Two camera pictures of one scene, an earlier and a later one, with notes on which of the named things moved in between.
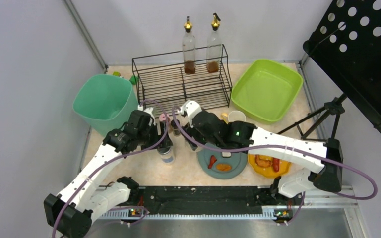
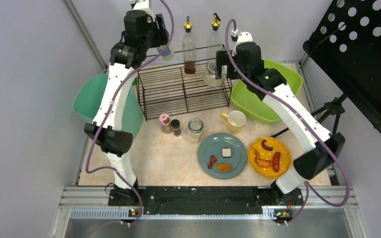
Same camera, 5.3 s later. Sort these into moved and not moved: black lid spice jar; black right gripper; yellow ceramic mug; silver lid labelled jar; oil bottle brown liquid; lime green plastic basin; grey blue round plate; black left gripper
Moved: black right gripper; black left gripper; silver lid labelled jar
Not moved: yellow ceramic mug; black lid spice jar; oil bottle brown liquid; lime green plastic basin; grey blue round plate
